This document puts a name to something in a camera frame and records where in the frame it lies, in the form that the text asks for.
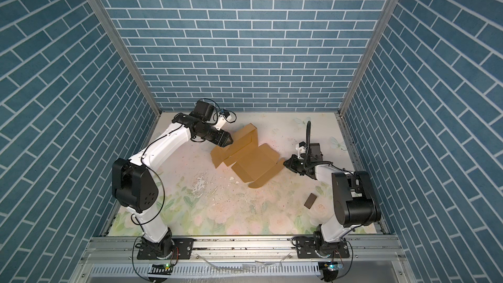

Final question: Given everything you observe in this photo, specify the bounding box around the small brown cardboard piece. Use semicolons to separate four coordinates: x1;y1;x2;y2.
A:
304;193;318;209

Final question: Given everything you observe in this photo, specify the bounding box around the brown cardboard box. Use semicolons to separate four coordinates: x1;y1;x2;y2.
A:
210;123;285;189

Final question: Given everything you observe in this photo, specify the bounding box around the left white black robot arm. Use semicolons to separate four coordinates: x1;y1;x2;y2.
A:
111;98;237;259

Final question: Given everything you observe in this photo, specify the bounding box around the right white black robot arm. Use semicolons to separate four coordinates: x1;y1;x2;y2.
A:
284;141;382;252

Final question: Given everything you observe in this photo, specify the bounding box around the right green circuit board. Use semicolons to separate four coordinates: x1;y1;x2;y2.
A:
319;262;344;273

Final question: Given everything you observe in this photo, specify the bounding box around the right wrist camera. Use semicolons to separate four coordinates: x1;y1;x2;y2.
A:
296;145;307;159

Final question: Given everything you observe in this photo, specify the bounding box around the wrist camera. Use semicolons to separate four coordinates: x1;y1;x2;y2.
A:
296;145;307;159
215;110;236;130

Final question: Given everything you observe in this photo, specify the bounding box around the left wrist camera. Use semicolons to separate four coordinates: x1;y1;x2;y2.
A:
215;110;236;130

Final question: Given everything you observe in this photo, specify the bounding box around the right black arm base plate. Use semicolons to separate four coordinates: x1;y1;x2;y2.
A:
290;236;350;259

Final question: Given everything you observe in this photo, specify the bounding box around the aluminium mounting rail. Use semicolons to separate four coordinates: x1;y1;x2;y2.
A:
81;234;406;263

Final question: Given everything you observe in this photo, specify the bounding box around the white slotted cable duct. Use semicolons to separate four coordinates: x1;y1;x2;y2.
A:
90;262;321;279

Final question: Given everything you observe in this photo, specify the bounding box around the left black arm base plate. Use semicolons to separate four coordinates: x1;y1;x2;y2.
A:
135;237;195;260

